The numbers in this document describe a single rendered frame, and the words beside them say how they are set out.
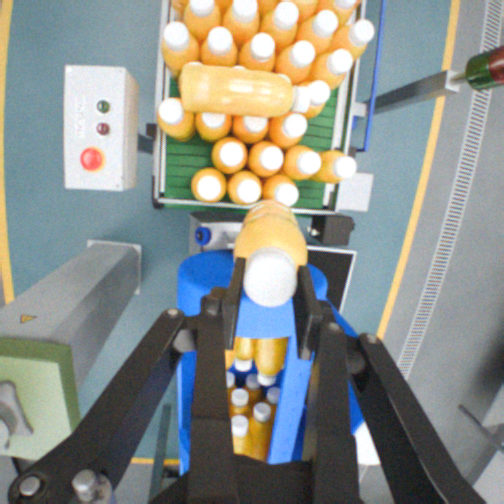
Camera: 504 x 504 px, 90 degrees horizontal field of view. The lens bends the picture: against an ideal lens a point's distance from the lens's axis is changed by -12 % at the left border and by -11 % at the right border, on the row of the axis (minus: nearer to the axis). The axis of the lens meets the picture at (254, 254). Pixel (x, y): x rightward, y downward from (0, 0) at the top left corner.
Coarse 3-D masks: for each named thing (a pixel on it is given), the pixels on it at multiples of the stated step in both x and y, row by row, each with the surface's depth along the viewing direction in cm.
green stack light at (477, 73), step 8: (472, 56) 42; (480, 56) 40; (488, 56) 38; (472, 64) 41; (480, 64) 39; (488, 64) 38; (472, 72) 41; (480, 72) 40; (488, 72) 39; (472, 80) 42; (480, 80) 41; (488, 80) 40; (472, 88) 44; (480, 88) 43; (488, 88) 42
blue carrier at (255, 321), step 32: (192, 256) 58; (224, 256) 60; (192, 288) 45; (320, 288) 48; (256, 320) 42; (288, 320) 44; (192, 352) 67; (288, 352) 46; (192, 384) 70; (288, 384) 48; (288, 416) 52; (288, 448) 57
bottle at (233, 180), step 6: (234, 174) 56; (240, 174) 54; (246, 174) 53; (252, 174) 54; (228, 180) 59; (234, 180) 53; (240, 180) 52; (252, 180) 52; (258, 180) 54; (228, 186) 55; (234, 186) 53; (228, 192) 56; (234, 192) 53; (234, 198) 54; (240, 198) 52; (258, 198) 55; (240, 204) 55; (246, 204) 55; (252, 204) 56
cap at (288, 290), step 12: (264, 252) 21; (276, 252) 21; (252, 264) 20; (264, 264) 20; (276, 264) 20; (288, 264) 20; (252, 276) 20; (264, 276) 20; (276, 276) 20; (288, 276) 20; (252, 288) 20; (264, 288) 20; (276, 288) 20; (288, 288) 20; (264, 300) 21; (276, 300) 21
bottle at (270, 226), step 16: (256, 208) 33; (272, 208) 30; (288, 208) 35; (256, 224) 25; (272, 224) 24; (288, 224) 25; (240, 240) 25; (256, 240) 23; (272, 240) 23; (288, 240) 23; (304, 240) 26; (240, 256) 24; (288, 256) 22; (304, 256) 24
